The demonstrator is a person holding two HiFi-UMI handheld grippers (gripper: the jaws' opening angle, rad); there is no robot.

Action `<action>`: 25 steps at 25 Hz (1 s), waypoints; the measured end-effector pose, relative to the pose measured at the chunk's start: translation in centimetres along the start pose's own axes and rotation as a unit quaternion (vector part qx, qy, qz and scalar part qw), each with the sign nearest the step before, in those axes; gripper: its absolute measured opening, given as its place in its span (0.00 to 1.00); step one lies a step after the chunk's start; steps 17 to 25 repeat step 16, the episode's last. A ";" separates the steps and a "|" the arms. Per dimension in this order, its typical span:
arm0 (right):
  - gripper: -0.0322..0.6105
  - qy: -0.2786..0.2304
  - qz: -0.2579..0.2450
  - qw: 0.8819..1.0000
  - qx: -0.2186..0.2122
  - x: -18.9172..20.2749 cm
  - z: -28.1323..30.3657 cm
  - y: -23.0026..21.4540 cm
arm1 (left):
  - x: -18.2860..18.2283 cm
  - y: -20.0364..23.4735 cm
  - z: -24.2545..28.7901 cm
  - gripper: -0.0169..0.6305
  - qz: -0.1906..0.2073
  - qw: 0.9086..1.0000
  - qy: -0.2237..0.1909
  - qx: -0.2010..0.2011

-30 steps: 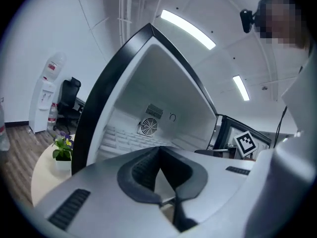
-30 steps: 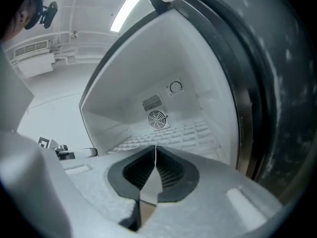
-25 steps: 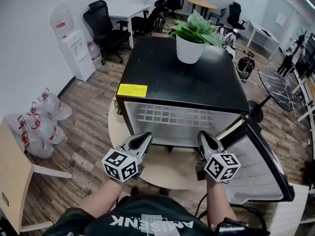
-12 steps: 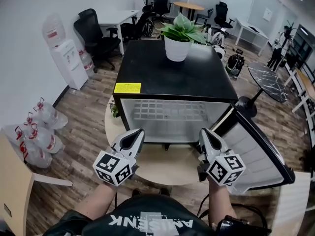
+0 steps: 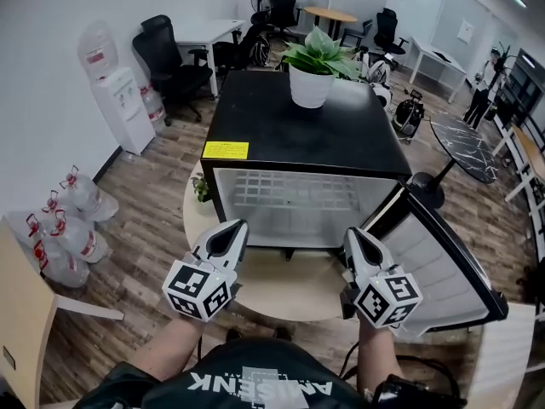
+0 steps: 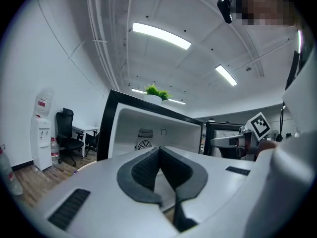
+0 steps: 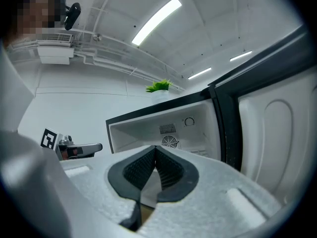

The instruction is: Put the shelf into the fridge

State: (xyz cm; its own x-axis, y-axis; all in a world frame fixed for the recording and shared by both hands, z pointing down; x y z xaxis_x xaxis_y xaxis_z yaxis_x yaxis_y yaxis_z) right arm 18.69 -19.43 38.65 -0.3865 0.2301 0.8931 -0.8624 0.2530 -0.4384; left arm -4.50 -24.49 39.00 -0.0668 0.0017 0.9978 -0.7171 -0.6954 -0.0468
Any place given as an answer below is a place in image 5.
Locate white slatted bench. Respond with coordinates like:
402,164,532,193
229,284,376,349
479,302,538,409

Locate person's left forearm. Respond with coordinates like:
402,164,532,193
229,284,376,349
127,316,206,383

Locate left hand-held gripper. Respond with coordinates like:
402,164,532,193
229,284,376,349
161,219,250,324

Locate white robot device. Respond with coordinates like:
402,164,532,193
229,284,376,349
360,46,393,111

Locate black cabinet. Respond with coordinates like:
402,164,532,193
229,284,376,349
495,49,545,132

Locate light wooden chair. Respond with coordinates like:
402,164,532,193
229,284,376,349
0,215,125,402

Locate green plant in white pot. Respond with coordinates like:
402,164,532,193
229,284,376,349
278,25,364,110

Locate person's black printed shirt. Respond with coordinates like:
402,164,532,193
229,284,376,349
84,337,368,409

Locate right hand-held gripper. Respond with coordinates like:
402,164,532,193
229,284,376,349
340,227,424,330

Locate small green potted plant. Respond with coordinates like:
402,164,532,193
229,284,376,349
191,171,214,205

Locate empty water bottle red cap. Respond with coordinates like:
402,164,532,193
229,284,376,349
40,189,69,221
33,239,91,289
49,209,110,264
8,210,55,255
59,164,121,223

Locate black coat rack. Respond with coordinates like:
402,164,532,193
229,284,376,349
489,42,519,102

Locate black wheeled machine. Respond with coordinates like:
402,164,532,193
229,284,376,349
391,91,427,145

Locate white water dispenser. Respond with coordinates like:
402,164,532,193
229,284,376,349
90,66,158,157

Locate black mini fridge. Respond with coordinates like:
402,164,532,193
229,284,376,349
199,70,510,338

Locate black office chair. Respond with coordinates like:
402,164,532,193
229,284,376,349
132,14,215,128
373,7,410,58
267,0,302,38
339,19,374,49

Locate black wrist strap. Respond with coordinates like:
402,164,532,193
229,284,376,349
369,374,466,409

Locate person's right forearm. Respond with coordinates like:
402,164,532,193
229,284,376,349
356,313,406,394

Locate black cable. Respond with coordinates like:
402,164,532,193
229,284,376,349
339,340,462,400

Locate black marble round table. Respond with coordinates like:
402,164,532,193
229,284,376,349
410,112,500,206

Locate wooden desk white frame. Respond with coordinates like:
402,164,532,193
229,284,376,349
503,123,545,264

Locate white wire shelf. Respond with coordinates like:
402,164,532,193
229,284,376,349
231,170,364,211

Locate round light wooden table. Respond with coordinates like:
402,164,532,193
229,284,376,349
182,159,355,324

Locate clear water jug red label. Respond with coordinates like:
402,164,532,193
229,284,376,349
77,20,120,83
137,83,168,135

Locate round wooden table black legs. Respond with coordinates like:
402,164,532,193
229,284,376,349
302,6,359,42

